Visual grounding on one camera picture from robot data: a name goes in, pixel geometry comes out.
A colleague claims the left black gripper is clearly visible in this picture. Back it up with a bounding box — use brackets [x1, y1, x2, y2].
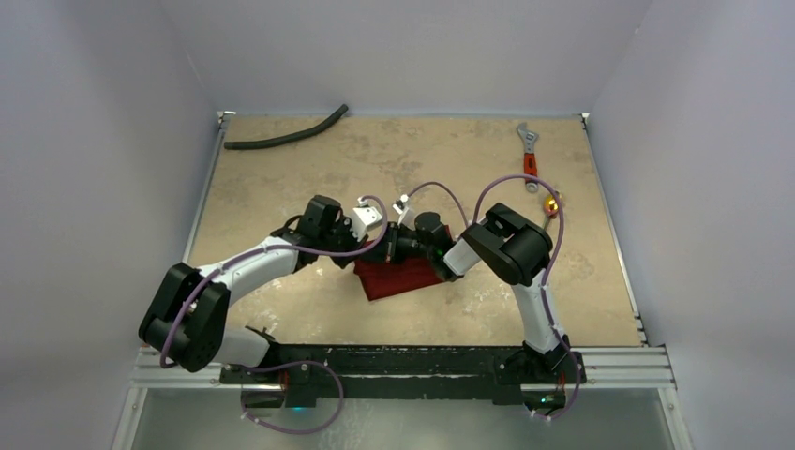
[318, 216, 368, 270]

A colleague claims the dark red cloth napkin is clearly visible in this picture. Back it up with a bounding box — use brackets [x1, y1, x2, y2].
[353, 258, 443, 302]

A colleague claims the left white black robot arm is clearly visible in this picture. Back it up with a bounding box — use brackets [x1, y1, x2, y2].
[138, 195, 388, 383]

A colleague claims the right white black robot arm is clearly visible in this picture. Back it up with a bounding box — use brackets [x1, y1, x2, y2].
[363, 202, 570, 382]

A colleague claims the black foam tube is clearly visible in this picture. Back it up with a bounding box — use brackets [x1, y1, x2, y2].
[223, 104, 350, 151]

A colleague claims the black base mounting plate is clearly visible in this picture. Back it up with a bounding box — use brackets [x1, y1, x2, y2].
[220, 344, 587, 410]

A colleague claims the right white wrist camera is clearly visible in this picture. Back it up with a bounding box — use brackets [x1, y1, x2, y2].
[392, 194, 416, 230]

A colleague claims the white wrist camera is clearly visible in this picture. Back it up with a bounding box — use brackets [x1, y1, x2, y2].
[349, 197, 383, 241]
[392, 194, 416, 230]

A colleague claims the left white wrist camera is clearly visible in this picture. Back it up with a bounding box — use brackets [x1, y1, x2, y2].
[349, 197, 383, 241]

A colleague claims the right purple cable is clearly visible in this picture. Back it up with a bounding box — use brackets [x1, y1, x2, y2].
[400, 174, 583, 424]

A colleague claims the purple cable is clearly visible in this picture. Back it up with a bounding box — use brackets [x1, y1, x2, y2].
[400, 174, 583, 424]
[159, 194, 390, 436]

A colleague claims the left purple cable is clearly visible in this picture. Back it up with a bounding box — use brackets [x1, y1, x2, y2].
[159, 194, 390, 436]

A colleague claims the adjustable wrench red handle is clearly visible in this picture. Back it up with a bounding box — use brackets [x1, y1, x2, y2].
[517, 122, 538, 177]

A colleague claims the aluminium rail frame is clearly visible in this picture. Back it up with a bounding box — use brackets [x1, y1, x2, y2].
[133, 112, 692, 449]

